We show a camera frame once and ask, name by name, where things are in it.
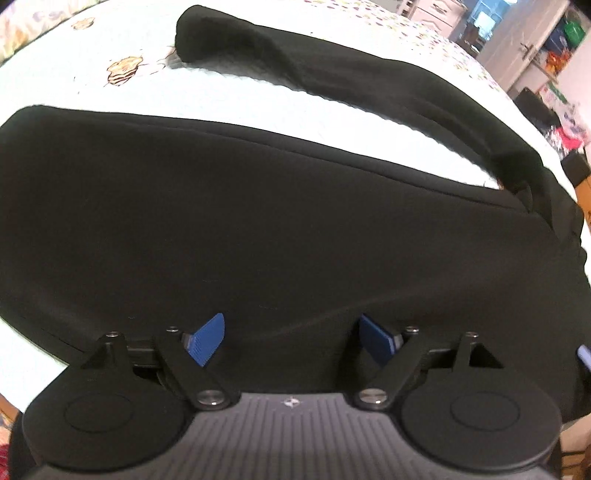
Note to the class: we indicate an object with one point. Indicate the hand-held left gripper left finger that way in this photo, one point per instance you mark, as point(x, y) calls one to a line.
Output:
point(207, 339)

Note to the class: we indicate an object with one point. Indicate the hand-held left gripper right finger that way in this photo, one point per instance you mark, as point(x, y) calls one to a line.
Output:
point(376, 339)

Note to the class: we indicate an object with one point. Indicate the black pants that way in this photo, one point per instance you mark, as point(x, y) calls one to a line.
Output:
point(231, 207)

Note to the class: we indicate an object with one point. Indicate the mint bee print quilt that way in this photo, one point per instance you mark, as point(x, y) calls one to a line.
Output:
point(207, 92)

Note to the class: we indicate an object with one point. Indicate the black chair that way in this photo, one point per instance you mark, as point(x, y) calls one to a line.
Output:
point(535, 110)

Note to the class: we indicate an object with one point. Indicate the pink bag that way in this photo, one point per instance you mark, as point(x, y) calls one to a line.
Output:
point(570, 138)

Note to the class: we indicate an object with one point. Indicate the white printed plastic bag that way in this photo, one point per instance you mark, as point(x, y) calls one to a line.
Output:
point(572, 120)

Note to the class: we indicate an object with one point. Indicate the green and white carton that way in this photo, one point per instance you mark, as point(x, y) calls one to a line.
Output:
point(554, 94)

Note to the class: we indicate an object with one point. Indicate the white door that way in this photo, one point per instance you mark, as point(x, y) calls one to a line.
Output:
point(517, 50)

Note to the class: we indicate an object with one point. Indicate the white drawer cabinet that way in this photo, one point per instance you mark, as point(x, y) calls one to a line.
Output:
point(434, 14)

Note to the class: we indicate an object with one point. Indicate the shelf of colourful packets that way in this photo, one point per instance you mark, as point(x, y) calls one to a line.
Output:
point(565, 44)

